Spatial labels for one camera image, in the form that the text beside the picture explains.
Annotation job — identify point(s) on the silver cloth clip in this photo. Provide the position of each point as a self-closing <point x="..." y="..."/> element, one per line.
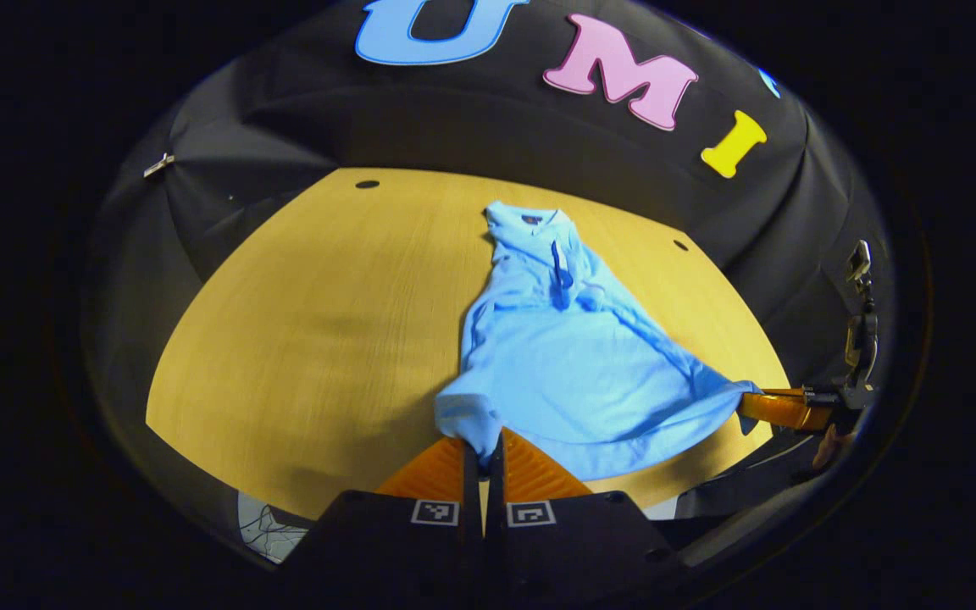
<point x="158" y="164"/>

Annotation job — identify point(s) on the light blue T-shirt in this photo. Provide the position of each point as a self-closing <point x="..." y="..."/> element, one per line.
<point x="573" y="373"/>

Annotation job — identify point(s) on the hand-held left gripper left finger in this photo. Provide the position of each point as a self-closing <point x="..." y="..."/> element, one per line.
<point x="471" y="508"/>

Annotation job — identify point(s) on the black backdrop cloth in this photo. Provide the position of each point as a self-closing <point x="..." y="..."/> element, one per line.
<point x="454" y="119"/>

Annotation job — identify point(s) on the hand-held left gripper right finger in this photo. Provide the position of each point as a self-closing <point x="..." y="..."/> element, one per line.
<point x="495" y="508"/>

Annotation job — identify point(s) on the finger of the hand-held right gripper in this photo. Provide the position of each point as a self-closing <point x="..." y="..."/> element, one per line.
<point x="784" y="408"/>

